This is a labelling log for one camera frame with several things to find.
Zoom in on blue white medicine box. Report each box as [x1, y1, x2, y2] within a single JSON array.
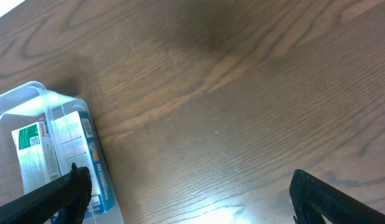
[[53, 111, 116, 223]]

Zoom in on clear plastic container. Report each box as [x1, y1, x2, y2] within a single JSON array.
[[0, 82, 123, 223]]

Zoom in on white green Panadol box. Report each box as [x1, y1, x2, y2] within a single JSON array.
[[11, 121, 62, 194]]

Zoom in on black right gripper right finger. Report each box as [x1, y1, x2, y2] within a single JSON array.
[[289, 169, 385, 224]]

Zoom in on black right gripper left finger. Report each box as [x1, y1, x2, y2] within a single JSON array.
[[0, 164, 92, 224]]

